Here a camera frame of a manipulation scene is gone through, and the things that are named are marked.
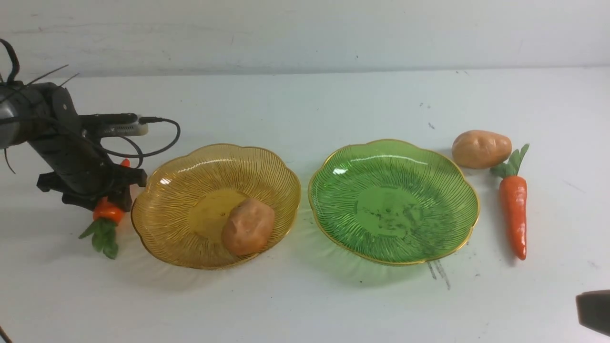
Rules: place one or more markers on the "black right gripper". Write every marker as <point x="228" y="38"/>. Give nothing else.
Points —
<point x="593" y="309"/>

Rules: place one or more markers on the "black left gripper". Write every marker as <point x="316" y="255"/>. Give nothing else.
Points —
<point x="81" y="171"/>

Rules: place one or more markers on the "small orange toy carrot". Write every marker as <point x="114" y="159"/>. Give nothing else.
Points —
<point x="106" y="218"/>

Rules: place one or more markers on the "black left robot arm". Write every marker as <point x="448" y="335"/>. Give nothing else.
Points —
<point x="17" y="117"/>

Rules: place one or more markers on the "amber ribbed glass plate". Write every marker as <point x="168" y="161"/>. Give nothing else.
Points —
<point x="180" y="214"/>

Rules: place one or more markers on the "reddish brown toy potato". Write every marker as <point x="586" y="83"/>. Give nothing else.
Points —
<point x="248" y="227"/>

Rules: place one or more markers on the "green ribbed glass plate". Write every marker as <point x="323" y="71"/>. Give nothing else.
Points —
<point x="393" y="203"/>

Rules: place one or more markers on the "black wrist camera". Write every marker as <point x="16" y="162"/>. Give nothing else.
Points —
<point x="114" y="125"/>

